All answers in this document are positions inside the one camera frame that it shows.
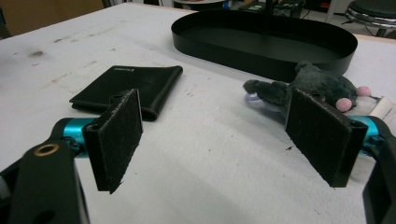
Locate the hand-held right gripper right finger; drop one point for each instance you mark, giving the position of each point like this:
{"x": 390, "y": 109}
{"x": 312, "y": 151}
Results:
{"x": 323, "y": 137}

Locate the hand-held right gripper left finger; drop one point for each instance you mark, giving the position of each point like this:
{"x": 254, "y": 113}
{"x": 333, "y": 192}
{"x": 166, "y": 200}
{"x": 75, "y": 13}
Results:
{"x": 113, "y": 141}

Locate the grey plush mouse toy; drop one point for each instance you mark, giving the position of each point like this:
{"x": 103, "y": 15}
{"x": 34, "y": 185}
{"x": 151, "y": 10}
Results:
{"x": 314, "y": 87}

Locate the black leather wallet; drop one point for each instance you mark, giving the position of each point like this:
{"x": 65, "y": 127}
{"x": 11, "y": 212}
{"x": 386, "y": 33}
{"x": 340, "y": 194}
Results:
{"x": 124, "y": 87}

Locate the black oval tray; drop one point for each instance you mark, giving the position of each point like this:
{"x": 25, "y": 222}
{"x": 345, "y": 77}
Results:
{"x": 264, "y": 46}

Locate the black round stool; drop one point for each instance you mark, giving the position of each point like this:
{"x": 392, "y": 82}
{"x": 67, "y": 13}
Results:
{"x": 372, "y": 14}

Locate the dark equipment with green label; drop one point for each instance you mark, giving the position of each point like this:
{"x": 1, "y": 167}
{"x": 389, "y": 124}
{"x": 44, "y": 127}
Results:
{"x": 271, "y": 7}

